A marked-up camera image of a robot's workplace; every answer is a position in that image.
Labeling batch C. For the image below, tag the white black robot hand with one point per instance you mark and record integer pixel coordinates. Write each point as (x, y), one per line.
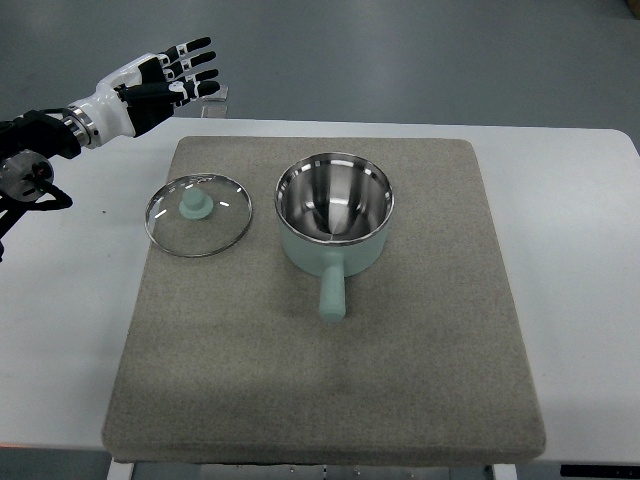
(142, 94)

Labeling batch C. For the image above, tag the glass lid with green knob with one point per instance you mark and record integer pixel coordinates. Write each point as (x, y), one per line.
(198, 215)

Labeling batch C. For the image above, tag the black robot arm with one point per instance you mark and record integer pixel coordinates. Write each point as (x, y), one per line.
(28, 142)

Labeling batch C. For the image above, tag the clear acrylic stand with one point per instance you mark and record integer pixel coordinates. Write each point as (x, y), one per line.
(214, 105)

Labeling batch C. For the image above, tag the mint green saucepan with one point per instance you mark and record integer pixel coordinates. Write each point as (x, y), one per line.
(334, 212)

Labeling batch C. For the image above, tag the grey felt mat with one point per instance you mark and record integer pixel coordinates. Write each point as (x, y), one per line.
(228, 361)

